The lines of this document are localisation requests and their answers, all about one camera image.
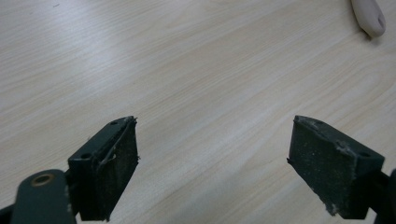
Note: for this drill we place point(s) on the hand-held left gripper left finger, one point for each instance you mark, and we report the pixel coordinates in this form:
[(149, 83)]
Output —
[(102, 174)]

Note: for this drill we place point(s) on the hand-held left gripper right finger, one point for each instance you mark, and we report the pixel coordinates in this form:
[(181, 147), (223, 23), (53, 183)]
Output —
[(327, 168)]

